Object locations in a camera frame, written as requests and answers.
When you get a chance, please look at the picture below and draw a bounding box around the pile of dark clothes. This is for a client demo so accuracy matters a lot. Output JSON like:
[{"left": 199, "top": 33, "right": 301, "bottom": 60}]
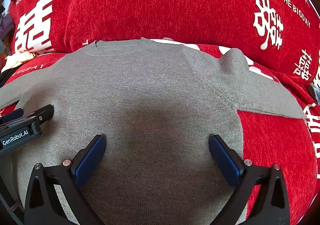
[{"left": 1, "top": 14, "right": 15, "bottom": 69}]

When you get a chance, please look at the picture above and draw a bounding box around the grey blue crumpled cloth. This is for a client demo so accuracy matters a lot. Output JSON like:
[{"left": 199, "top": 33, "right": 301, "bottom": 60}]
[{"left": 309, "top": 83, "right": 320, "bottom": 105}]

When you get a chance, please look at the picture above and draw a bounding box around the black garment at bedside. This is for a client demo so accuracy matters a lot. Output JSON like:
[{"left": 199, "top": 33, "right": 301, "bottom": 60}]
[{"left": 0, "top": 67, "right": 19, "bottom": 87}]

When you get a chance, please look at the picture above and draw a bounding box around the grey knit sweater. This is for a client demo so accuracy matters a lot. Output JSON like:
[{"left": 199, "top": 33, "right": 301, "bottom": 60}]
[{"left": 0, "top": 37, "right": 307, "bottom": 225}]

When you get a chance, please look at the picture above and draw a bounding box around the cream yellow cloth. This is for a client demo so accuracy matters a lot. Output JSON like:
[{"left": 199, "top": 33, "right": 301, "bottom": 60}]
[{"left": 1, "top": 51, "right": 36, "bottom": 73}]

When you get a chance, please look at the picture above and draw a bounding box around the red wedding quilt roll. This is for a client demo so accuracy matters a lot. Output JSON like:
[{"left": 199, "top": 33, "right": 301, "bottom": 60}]
[{"left": 9, "top": 0, "right": 319, "bottom": 83}]

